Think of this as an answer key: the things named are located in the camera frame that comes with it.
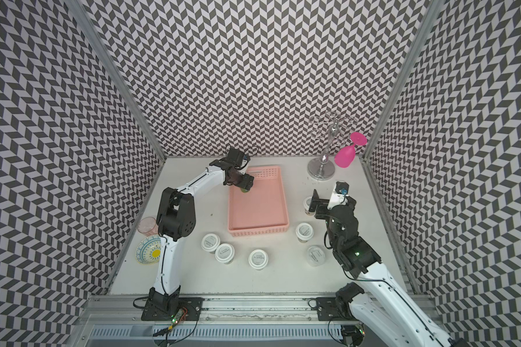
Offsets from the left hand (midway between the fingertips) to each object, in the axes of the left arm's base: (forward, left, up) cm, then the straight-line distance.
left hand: (244, 182), depth 101 cm
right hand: (-21, -33, +19) cm, 43 cm away
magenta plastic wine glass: (+4, -46, +13) cm, 47 cm away
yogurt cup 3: (-26, -26, 0) cm, 36 cm away
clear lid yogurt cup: (-34, -30, -2) cm, 45 cm away
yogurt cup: (-30, +10, 0) cm, 31 cm away
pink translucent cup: (-21, +40, -3) cm, 45 cm away
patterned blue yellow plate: (-31, +36, -3) cm, 48 cm away
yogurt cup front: (-34, +4, +1) cm, 34 cm away
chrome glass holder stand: (+12, -38, -4) cm, 40 cm away
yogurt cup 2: (-36, -8, 0) cm, 37 cm away
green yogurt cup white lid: (-4, 0, -1) cm, 4 cm away
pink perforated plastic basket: (-11, -9, -6) cm, 16 cm away
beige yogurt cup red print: (-13, -28, +1) cm, 31 cm away
